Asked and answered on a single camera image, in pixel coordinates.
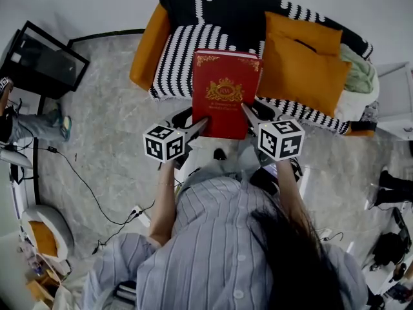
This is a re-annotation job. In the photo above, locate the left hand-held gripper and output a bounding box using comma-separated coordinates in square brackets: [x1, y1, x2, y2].
[143, 107, 210, 171]

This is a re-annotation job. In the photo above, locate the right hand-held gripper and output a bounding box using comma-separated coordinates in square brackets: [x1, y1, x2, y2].
[241, 98, 306, 168]

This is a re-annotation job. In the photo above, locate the red book with gold crest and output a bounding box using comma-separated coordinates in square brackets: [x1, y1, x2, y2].
[192, 48, 264, 141]

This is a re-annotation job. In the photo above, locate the orange sofa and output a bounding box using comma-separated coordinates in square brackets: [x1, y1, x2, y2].
[129, 0, 377, 138]

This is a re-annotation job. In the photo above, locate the person's right forearm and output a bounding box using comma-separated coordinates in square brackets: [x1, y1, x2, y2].
[276, 158, 310, 225]

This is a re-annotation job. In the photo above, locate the person's left forearm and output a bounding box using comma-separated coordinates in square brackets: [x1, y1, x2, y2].
[148, 160, 177, 247]

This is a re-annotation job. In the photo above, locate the large orange cushion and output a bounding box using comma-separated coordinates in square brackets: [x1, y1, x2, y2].
[257, 32, 352, 118]

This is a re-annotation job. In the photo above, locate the black waist device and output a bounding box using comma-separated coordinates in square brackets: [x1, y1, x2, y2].
[250, 158, 303, 196]

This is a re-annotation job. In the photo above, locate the black white striped blanket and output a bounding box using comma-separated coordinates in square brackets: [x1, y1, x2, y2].
[148, 0, 375, 135]

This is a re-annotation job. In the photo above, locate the small orange cushion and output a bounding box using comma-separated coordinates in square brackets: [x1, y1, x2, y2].
[264, 10, 343, 57]

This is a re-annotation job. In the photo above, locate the white power strip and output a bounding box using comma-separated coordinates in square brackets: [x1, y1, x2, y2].
[131, 205, 152, 228]

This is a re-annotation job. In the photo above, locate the dark patterned cloth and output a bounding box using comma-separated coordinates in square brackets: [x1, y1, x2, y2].
[350, 101, 378, 132]

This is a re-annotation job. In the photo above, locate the green knitted blanket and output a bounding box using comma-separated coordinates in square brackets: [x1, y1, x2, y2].
[338, 43, 377, 94]

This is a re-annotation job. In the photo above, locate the person's striped shirt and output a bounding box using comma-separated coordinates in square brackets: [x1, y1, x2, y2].
[80, 169, 368, 310]

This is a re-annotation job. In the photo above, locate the white cabinet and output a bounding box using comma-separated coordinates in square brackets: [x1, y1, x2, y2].
[376, 61, 413, 141]

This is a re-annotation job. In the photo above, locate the black glass cabinet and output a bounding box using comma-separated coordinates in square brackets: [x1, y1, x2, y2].
[0, 20, 90, 99]

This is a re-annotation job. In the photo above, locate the white round armchair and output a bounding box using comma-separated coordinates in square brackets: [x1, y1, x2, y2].
[21, 204, 76, 264]

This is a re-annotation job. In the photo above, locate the black bag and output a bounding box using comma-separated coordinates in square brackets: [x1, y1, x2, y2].
[370, 231, 412, 271]

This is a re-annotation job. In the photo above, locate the orange chair seat pad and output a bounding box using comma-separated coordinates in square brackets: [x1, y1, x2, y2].
[28, 220, 61, 258]

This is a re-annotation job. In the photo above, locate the black cable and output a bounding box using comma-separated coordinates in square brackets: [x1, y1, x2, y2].
[12, 145, 156, 254]

